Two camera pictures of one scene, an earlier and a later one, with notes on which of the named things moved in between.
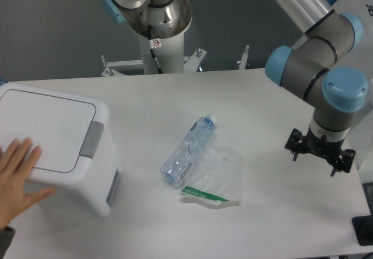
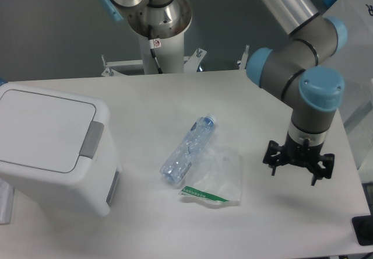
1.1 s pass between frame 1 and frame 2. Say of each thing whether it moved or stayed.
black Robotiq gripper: moved
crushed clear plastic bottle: stayed
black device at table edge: stayed
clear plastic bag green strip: stayed
